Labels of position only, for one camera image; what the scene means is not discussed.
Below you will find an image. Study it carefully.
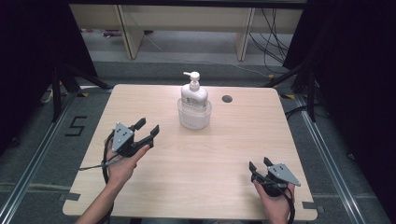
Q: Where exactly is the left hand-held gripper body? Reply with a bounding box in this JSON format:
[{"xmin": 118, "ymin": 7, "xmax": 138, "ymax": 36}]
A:
[{"xmin": 111, "ymin": 121, "xmax": 155, "ymax": 159}]

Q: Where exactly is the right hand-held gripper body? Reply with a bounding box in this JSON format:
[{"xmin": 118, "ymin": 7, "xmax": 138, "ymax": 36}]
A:
[{"xmin": 249, "ymin": 162, "xmax": 303, "ymax": 198}]

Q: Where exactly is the clear plastic basket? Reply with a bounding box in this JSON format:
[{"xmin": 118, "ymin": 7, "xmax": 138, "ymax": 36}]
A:
[{"xmin": 177, "ymin": 96, "xmax": 213, "ymax": 131}]

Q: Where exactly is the white pump bottle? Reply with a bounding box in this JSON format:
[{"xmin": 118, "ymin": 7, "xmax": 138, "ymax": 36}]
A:
[{"xmin": 180, "ymin": 71, "xmax": 209, "ymax": 116}]

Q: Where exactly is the person's left hand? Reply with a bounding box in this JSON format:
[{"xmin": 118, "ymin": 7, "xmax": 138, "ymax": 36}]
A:
[{"xmin": 104, "ymin": 139, "xmax": 151, "ymax": 189}]

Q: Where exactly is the person's right hand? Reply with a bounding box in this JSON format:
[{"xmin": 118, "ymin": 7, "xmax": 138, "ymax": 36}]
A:
[{"xmin": 252, "ymin": 180, "xmax": 296, "ymax": 224}]

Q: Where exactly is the black metal stand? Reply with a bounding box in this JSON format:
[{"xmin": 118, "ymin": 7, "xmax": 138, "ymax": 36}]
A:
[
  {"xmin": 50, "ymin": 61, "xmax": 114, "ymax": 123},
  {"xmin": 262, "ymin": 61, "xmax": 318, "ymax": 123}
]

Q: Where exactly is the light wooden bench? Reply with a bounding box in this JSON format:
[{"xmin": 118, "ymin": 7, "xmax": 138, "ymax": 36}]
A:
[{"xmin": 68, "ymin": 3, "xmax": 304, "ymax": 62}]

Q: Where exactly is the dark curtain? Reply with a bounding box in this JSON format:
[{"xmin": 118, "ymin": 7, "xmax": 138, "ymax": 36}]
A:
[
  {"xmin": 282, "ymin": 0, "xmax": 396, "ymax": 222},
  {"xmin": 0, "ymin": 0, "xmax": 99, "ymax": 157}
]

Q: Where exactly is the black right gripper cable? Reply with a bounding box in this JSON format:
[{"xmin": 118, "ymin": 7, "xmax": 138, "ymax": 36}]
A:
[{"xmin": 277, "ymin": 182, "xmax": 297, "ymax": 224}]

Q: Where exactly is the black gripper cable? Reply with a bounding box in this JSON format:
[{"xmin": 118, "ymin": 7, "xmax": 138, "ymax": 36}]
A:
[
  {"xmin": 277, "ymin": 182, "xmax": 297, "ymax": 224},
  {"xmin": 102, "ymin": 130, "xmax": 116, "ymax": 224}
]

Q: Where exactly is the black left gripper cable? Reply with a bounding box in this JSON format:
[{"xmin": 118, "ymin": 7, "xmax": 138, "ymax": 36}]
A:
[{"xmin": 102, "ymin": 130, "xmax": 116, "ymax": 224}]

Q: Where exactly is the thin grey cable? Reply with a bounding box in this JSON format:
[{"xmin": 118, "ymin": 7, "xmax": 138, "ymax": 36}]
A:
[{"xmin": 78, "ymin": 158, "xmax": 123, "ymax": 172}]

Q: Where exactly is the aluminium floor rail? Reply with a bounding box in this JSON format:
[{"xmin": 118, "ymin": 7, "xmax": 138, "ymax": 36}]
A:
[
  {"xmin": 0, "ymin": 91, "xmax": 78, "ymax": 224},
  {"xmin": 292, "ymin": 92, "xmax": 368, "ymax": 224}
]

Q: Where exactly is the black floor cable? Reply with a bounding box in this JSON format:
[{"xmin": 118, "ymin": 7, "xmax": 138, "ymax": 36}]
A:
[{"xmin": 284, "ymin": 105, "xmax": 310, "ymax": 121}]

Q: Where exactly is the thin white floor cable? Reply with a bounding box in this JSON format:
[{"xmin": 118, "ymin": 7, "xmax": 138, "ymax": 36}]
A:
[{"xmin": 141, "ymin": 32, "xmax": 273, "ymax": 79}]

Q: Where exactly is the bundle of black cables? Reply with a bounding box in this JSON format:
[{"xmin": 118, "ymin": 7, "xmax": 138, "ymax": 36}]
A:
[{"xmin": 247, "ymin": 7, "xmax": 293, "ymax": 76}]

